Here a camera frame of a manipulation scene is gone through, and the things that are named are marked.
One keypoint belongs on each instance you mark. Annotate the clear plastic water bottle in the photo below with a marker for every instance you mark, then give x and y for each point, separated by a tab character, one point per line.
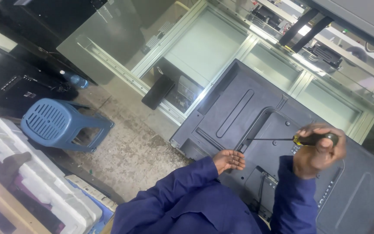
75	79

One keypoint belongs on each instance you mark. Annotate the grey television back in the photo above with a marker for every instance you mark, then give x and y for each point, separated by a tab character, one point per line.
271	130

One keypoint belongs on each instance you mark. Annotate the black yellow screwdriver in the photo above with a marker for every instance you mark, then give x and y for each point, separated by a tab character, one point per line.
307	139

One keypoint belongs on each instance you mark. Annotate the black smartphone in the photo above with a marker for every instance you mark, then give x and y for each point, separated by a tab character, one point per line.
158	92

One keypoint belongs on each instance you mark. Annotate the person's left fingers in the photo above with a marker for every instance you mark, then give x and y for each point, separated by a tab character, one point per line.
237	161

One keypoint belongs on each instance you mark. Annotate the glass display counter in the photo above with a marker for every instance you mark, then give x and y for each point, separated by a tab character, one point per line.
239	61

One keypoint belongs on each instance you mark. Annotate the black television set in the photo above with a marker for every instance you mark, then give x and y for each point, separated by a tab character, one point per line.
14	81

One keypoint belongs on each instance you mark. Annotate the person's blue work coat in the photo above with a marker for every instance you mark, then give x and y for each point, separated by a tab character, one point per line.
193	208

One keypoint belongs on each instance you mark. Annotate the person's right hand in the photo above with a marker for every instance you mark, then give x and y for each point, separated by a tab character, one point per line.
318	154

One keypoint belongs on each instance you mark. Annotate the blue plastic stool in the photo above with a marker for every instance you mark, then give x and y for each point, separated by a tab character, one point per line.
60	125

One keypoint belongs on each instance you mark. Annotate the white styrofoam packaging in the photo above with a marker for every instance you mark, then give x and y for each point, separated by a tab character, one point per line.
40	182

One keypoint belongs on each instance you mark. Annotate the person's left hand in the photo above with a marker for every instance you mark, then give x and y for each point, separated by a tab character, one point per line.
226	161

